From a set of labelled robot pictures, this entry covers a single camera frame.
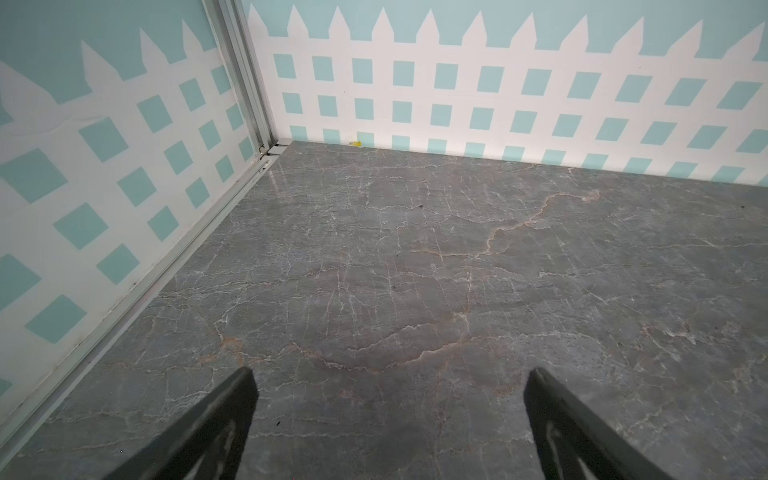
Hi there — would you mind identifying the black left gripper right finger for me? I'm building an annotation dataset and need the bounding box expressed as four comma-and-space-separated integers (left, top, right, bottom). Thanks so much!
523, 367, 670, 479

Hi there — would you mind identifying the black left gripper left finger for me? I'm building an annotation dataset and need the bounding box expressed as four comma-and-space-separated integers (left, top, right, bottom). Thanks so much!
106, 367, 259, 479

